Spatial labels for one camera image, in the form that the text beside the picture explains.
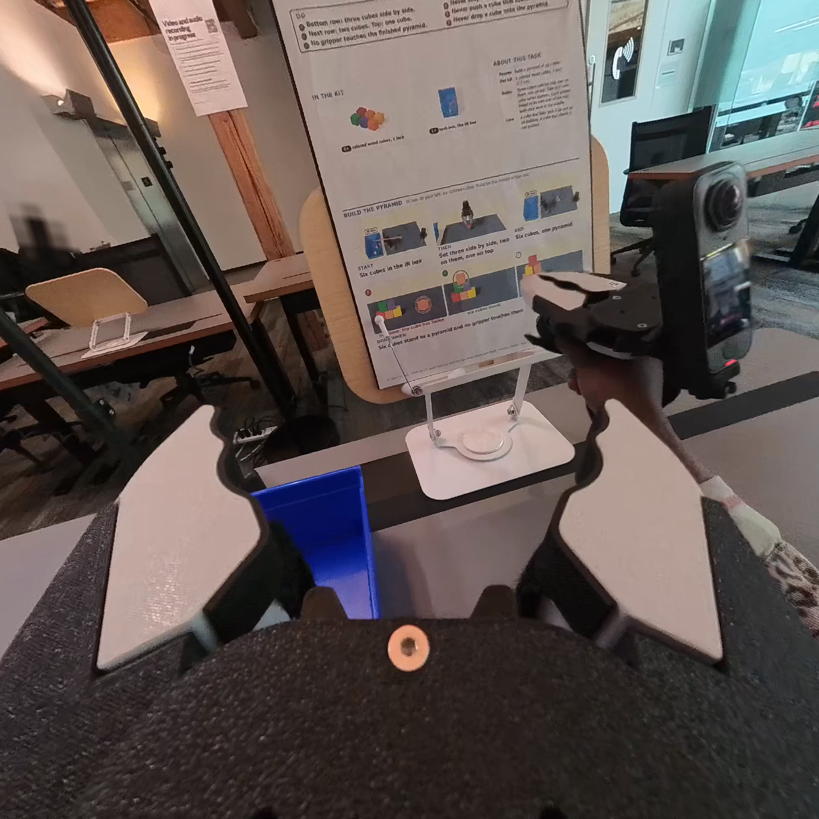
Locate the person's right hand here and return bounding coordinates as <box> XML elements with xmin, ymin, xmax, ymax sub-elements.
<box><xmin>568</xmin><ymin>355</ymin><xmax>673</xmax><ymax>442</ymax></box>

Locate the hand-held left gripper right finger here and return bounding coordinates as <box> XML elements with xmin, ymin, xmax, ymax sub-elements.
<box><xmin>517</xmin><ymin>398</ymin><xmax>725</xmax><ymax>666</ymax></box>

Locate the long office desk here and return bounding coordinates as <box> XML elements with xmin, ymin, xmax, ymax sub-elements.
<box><xmin>0</xmin><ymin>282</ymin><xmax>260</xmax><ymax>410</ymax></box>

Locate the wooden top office desk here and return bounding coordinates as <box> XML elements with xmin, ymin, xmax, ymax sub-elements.
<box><xmin>245</xmin><ymin>255</ymin><xmax>321</xmax><ymax>398</ymax></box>

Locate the black office chair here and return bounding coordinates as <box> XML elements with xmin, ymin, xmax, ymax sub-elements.
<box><xmin>611</xmin><ymin>104</ymin><xmax>716</xmax><ymax>277</ymax></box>

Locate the white paper notice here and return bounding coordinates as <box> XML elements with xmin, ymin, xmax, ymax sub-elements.
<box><xmin>148</xmin><ymin>0</ymin><xmax>249</xmax><ymax>118</ymax></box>

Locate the small wooden display board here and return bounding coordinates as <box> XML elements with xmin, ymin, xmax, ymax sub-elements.
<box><xmin>26</xmin><ymin>267</ymin><xmax>149</xmax><ymax>328</ymax></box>

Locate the clear acrylic stand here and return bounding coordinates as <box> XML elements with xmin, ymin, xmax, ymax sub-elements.
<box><xmin>81</xmin><ymin>311</ymin><xmax>149</xmax><ymax>359</ymax></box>

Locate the blue plastic box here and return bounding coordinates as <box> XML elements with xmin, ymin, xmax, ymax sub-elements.
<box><xmin>251</xmin><ymin>466</ymin><xmax>383</xmax><ymax>622</ymax></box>

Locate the white metal board stand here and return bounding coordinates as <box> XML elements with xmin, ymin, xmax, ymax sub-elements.
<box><xmin>402</xmin><ymin>355</ymin><xmax>577</xmax><ymax>501</ymax></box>

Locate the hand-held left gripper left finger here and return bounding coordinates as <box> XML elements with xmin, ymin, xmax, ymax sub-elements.
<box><xmin>95</xmin><ymin>403</ymin><xmax>316</xmax><ymax>673</ymax></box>

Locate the wooden post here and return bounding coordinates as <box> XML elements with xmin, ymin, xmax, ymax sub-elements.
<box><xmin>208</xmin><ymin>107</ymin><xmax>305</xmax><ymax>263</ymax></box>

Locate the grey metal cabinet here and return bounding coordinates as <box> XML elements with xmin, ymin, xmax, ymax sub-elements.
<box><xmin>44</xmin><ymin>90</ymin><xmax>193</xmax><ymax>289</ymax></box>

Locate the black tripod pole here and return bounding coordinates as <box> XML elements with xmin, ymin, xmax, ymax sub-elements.
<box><xmin>64</xmin><ymin>0</ymin><xmax>296</xmax><ymax>420</ymax></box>
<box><xmin>0</xmin><ymin>307</ymin><xmax>148</xmax><ymax>487</ymax></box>

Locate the printed instruction sheet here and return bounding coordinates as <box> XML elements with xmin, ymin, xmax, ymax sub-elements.
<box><xmin>272</xmin><ymin>0</ymin><xmax>592</xmax><ymax>392</ymax></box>

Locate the brown edged office desk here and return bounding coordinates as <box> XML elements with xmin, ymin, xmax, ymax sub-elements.
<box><xmin>627</xmin><ymin>131</ymin><xmax>819</xmax><ymax>193</ymax></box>

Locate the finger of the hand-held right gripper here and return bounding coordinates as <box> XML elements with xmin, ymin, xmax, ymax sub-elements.
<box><xmin>521</xmin><ymin>280</ymin><xmax>586</xmax><ymax>316</ymax></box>
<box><xmin>532</xmin><ymin>271</ymin><xmax>629</xmax><ymax>295</ymax></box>

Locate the phone icon door window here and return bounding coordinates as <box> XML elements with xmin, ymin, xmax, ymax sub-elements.
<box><xmin>592</xmin><ymin>0</ymin><xmax>647</xmax><ymax>106</ymax></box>

